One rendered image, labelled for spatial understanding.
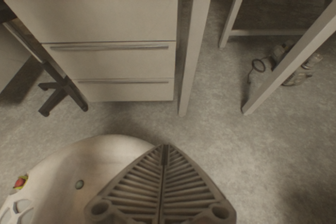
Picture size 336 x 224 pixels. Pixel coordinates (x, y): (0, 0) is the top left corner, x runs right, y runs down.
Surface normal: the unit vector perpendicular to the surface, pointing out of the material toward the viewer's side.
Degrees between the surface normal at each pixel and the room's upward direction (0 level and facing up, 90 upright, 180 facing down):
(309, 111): 0
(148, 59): 90
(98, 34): 90
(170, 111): 0
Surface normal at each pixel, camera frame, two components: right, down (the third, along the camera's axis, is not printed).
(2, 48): 1.00, -0.02
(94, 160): -0.03, 0.62
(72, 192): 0.00, -0.52
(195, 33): 0.02, 0.85
